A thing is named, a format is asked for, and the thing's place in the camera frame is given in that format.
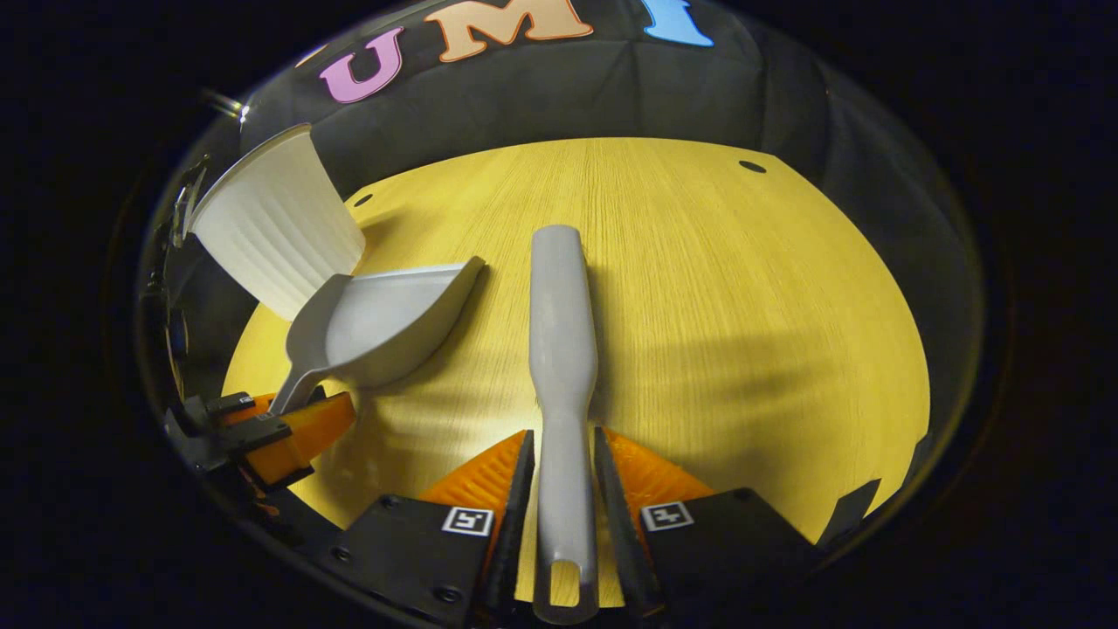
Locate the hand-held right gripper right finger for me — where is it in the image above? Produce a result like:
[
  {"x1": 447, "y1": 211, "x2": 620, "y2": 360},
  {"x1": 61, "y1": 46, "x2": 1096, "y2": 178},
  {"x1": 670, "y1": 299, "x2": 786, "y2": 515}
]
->
[{"x1": 593, "y1": 426, "x2": 818, "y2": 626}]

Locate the white ribbed garbage bin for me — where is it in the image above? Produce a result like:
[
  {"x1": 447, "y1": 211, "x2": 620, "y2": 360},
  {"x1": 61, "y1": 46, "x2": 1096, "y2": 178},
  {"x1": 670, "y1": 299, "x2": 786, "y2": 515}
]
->
[{"x1": 188, "y1": 122, "x2": 368, "y2": 322}]

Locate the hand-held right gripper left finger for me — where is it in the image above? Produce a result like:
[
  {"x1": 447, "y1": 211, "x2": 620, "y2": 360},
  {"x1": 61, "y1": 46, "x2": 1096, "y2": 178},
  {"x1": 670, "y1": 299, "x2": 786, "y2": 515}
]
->
[{"x1": 325, "y1": 427, "x2": 536, "y2": 628}]

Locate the yellow wooden desktop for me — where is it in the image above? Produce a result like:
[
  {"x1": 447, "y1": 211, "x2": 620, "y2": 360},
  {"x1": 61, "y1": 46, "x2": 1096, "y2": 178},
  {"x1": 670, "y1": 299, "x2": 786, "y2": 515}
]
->
[{"x1": 223, "y1": 137, "x2": 932, "y2": 609}]

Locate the grey plastic dustpan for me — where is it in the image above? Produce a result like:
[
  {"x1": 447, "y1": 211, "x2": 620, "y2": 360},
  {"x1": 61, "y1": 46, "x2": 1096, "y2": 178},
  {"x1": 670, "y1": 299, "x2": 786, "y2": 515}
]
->
[{"x1": 266, "y1": 256, "x2": 487, "y2": 417}]

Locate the small grey broom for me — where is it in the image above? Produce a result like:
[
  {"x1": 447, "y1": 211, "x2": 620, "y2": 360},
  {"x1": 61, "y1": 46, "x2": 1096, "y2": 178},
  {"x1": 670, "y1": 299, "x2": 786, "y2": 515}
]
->
[{"x1": 528, "y1": 225, "x2": 601, "y2": 626}]

